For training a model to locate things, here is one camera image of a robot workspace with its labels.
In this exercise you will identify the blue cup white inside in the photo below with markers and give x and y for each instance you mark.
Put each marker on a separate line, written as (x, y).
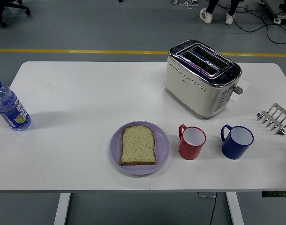
(234, 150)

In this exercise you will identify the slice of bread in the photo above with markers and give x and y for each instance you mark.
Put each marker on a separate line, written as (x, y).
(138, 147)

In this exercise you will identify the red cup white inside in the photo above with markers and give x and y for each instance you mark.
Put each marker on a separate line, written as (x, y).
(188, 152)

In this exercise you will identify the purple plate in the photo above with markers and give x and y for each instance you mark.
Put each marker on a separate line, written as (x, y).
(116, 150)

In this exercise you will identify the cream and chrome toaster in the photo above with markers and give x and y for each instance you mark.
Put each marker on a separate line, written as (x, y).
(190, 93)

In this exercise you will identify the grey table control box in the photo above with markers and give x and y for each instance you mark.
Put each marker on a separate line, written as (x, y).
(207, 195)

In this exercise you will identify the white table leg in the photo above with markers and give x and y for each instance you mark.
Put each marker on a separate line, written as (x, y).
(234, 208)
(62, 208)

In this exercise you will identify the person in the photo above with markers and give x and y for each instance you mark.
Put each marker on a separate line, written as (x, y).
(212, 7)

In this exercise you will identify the metal toast rack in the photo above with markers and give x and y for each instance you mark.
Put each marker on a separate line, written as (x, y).
(275, 117)

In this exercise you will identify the water bottle blue cap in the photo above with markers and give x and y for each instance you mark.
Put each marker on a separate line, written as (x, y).
(9, 107)

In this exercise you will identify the black office chair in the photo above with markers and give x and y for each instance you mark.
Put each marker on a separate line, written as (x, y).
(3, 7)

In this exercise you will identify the metal frame equipment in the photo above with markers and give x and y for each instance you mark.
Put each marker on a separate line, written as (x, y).
(280, 9)

